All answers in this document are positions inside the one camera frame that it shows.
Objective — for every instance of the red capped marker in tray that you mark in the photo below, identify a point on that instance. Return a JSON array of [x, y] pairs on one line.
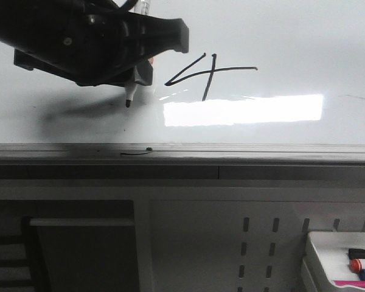
[[357, 265]]

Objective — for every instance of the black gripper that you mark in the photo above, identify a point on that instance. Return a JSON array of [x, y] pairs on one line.
[[91, 43]]

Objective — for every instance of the grey aluminium whiteboard frame rail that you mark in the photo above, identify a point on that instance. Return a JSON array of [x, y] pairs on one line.
[[182, 161]]

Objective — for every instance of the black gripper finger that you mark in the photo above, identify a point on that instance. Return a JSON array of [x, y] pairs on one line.
[[143, 37]]

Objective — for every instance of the pink item in tray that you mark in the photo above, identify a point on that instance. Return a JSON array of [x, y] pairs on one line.
[[342, 283]]

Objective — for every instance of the white slotted pegboard panel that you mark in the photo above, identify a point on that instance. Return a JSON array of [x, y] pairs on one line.
[[203, 245]]

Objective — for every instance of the white black-tipped whiteboard marker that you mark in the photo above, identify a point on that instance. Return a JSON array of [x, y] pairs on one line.
[[143, 8]]

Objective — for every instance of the white plastic storage tray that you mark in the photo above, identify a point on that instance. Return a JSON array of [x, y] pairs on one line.
[[326, 259]]

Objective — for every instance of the black marker in tray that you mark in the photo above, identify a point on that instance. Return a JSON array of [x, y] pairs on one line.
[[356, 253]]

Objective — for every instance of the white whiteboard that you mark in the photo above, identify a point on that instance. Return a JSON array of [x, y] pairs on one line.
[[257, 72]]

